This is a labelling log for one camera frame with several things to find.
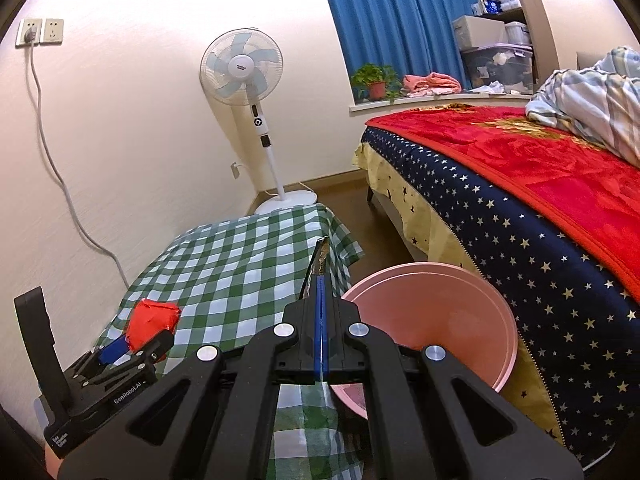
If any white window sill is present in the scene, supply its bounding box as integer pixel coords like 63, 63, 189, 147
347, 91, 533, 113

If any orange plastic bag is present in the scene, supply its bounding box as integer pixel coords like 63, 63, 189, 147
125, 299, 182, 353

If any large clear storage box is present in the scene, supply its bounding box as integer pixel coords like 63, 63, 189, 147
460, 44, 535, 92

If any grey power cable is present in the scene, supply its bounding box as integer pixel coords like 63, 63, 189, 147
27, 42, 135, 288

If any wooden bookshelf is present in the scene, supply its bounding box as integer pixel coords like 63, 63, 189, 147
472, 0, 558, 86

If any pink folded cloth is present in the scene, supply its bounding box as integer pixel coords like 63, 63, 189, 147
402, 73, 462, 98

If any red blanket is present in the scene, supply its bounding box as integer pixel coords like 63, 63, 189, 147
365, 105, 640, 306

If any white standing fan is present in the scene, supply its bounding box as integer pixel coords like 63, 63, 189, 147
199, 27, 318, 216

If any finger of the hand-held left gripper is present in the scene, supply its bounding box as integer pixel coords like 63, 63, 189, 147
92, 329, 176, 386
75, 338, 130, 380

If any blue curtain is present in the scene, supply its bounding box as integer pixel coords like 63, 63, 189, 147
315, 0, 481, 103

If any green white checked tablecloth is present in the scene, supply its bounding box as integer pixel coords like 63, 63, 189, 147
95, 203, 366, 480

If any small clear lidded container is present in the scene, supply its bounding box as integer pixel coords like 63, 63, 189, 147
504, 21, 531, 46

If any white cardboard box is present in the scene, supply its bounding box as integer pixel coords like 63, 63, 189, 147
452, 15, 506, 51

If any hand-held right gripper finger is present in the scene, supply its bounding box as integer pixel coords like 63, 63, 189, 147
57, 275, 324, 480
323, 280, 586, 480

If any navy star bed sheet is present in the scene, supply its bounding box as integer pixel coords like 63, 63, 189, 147
352, 125, 640, 468

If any pink plastic basin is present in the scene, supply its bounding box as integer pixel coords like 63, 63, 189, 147
340, 262, 518, 421

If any striped blue white duvet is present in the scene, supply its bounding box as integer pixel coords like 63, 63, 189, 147
525, 46, 640, 168

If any wall socket with plug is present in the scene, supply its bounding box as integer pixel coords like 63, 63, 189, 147
15, 19, 43, 47

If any potted green plant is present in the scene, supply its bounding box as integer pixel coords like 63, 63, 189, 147
350, 63, 403, 102

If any dark snack wrapper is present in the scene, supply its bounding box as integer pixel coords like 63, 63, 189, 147
301, 236, 333, 306

